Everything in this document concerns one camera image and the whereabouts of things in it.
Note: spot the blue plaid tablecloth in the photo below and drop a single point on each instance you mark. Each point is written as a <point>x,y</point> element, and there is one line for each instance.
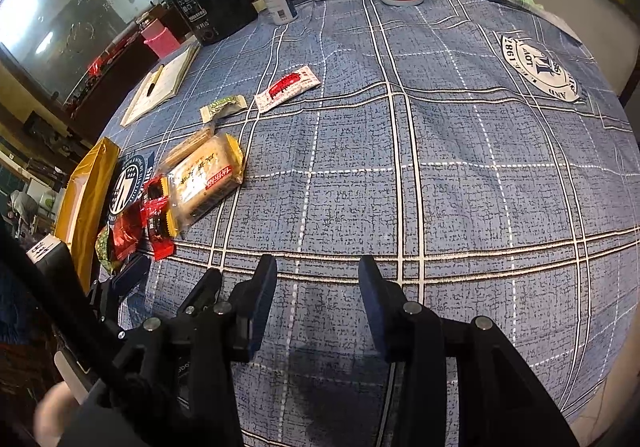
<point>450,177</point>

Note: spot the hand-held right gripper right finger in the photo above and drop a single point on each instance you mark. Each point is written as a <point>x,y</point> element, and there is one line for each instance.
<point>372,307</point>

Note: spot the pink sleeved bottle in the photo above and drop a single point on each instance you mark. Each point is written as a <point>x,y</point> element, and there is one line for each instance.
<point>160,39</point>

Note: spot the red white snack packet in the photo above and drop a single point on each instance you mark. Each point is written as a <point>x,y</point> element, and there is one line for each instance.
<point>287,89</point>

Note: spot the bright red snack packet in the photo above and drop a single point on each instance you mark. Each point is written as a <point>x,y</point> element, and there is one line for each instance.
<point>125,234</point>

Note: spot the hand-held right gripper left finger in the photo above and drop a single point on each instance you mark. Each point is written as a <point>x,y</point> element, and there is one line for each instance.
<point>262,297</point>

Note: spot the green candy wrapper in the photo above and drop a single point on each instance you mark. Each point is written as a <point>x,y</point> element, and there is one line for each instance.
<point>223,108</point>

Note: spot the person's left hand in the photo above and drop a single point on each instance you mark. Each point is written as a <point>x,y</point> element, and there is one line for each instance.
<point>52,414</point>

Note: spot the dark red snack packet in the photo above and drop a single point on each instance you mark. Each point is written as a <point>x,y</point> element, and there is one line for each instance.
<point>157,227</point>

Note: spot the small cracker on table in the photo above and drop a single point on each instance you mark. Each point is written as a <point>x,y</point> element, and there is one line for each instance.
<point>182,147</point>

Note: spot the black yellow pen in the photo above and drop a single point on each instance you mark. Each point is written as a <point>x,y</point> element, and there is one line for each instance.
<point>155,79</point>

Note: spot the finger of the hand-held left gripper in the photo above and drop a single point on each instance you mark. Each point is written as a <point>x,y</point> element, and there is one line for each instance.
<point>132,273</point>

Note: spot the yellow cracker packet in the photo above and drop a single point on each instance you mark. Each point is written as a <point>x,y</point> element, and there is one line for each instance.
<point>205,177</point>

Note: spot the green snack packet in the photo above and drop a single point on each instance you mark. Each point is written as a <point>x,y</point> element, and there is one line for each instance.
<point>103,249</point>

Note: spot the wooden cabinet with glass panel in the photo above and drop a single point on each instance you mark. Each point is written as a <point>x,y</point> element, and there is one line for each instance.
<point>75,17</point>

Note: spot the yellow-rimmed white box tray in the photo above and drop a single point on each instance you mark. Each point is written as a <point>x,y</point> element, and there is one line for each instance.
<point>92,187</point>

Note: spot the white notebook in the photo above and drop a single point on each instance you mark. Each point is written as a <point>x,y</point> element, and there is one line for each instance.
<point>145,104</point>

